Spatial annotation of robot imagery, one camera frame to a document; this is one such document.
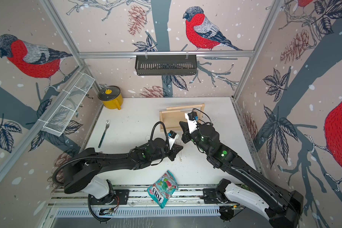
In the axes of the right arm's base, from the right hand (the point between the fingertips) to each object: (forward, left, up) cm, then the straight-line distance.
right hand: (181, 120), depth 68 cm
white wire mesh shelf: (+1, +71, -8) cm, 71 cm away
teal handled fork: (+18, +55, -28) cm, 64 cm away
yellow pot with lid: (+35, +55, -19) cm, 68 cm away
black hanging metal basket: (+55, +14, -3) cm, 56 cm away
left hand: (-6, -2, -17) cm, 18 cm away
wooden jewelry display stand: (+24, +7, -29) cm, 38 cm away
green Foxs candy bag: (-26, +10, -27) cm, 39 cm away
